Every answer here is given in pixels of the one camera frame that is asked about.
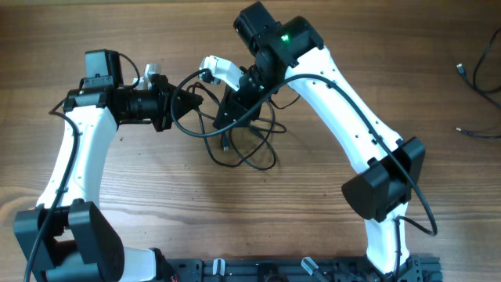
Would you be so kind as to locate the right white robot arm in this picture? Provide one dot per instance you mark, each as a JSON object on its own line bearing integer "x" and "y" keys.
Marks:
{"x": 293, "y": 54}

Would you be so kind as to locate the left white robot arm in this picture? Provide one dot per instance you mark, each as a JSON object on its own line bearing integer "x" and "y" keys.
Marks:
{"x": 66, "y": 237}

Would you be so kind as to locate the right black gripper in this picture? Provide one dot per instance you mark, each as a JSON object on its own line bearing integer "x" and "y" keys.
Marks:
{"x": 238, "y": 104}

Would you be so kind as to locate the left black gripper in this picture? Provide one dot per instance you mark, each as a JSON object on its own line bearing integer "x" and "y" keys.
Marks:
{"x": 164, "y": 92}

